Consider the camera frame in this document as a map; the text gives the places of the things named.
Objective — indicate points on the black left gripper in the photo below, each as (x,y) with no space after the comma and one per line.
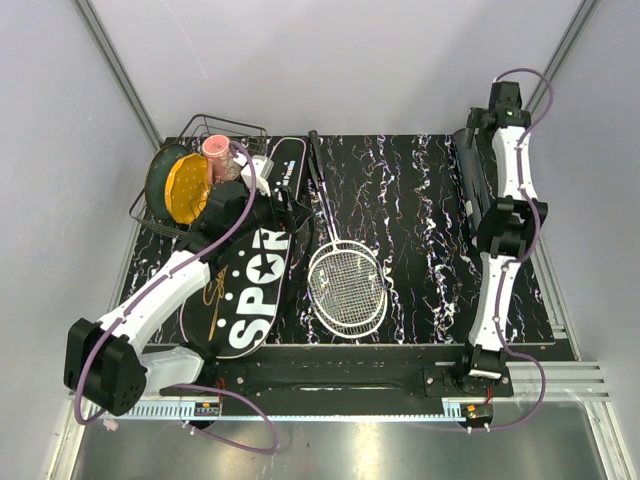
(287,215)

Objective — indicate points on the black sport racket bag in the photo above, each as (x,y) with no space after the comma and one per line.
(232,315)

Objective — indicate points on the black shuttlecock tube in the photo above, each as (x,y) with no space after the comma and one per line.
(479,205)

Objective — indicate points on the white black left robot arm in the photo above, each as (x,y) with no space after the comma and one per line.
(105,361)

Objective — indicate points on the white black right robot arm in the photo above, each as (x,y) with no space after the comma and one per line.
(505,218)

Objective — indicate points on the pink patterned mug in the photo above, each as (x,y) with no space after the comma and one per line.
(221,166)

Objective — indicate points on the yellow dotted plate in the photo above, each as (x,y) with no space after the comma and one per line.
(187,188)

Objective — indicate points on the dark green plate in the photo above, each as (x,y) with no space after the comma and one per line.
(156,178)

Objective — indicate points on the small pink object on floor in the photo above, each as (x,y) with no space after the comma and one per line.
(110,424)

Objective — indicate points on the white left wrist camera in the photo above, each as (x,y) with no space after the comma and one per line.
(255,173)

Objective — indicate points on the black wire dish rack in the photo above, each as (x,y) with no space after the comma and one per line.
(225,202)

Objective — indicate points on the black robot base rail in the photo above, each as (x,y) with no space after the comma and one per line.
(340,380)

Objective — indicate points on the left aluminium frame post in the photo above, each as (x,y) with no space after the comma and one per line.
(108,52)

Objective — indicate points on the aluminium frame post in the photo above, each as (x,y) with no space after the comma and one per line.
(540,97)
(108,52)

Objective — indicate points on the aluminium front frame rail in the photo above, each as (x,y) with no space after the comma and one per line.
(365,421)

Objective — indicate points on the right aluminium frame post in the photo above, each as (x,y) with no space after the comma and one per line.
(540,97)

